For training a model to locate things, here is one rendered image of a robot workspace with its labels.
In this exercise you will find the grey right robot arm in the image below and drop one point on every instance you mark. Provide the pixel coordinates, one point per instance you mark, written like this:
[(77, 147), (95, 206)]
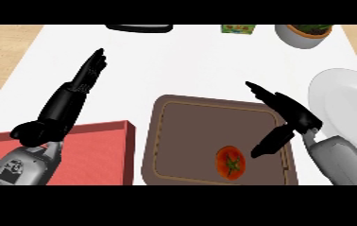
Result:
[(332, 157)]

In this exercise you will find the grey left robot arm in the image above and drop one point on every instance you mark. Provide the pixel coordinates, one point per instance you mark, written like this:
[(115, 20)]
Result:
[(28, 165)]

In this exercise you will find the black appliance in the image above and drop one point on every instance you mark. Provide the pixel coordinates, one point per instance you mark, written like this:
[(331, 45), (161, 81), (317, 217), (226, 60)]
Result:
[(139, 27)]

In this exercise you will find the brown tray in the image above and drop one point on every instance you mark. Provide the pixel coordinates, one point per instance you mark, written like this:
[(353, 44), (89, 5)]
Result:
[(208, 135)]

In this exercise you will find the white plate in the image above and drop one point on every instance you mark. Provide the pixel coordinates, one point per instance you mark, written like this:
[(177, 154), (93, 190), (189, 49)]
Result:
[(336, 100)]

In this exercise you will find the green carton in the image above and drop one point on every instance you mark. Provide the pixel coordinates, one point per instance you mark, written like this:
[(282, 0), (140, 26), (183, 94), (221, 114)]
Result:
[(238, 29)]

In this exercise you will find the red tomato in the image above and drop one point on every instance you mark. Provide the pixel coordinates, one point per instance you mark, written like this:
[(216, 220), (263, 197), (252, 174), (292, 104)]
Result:
[(230, 162)]

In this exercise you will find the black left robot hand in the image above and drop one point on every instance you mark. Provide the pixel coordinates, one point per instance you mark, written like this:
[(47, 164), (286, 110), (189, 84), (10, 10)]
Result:
[(65, 107)]

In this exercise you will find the grey plant pot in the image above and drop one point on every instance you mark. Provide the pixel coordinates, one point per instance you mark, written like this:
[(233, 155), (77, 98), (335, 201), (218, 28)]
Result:
[(304, 34)]

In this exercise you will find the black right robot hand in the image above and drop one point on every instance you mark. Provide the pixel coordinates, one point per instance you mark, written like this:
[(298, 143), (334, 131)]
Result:
[(291, 110)]

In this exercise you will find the red box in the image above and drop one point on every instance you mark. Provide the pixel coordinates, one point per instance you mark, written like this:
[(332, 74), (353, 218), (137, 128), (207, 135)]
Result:
[(89, 155)]

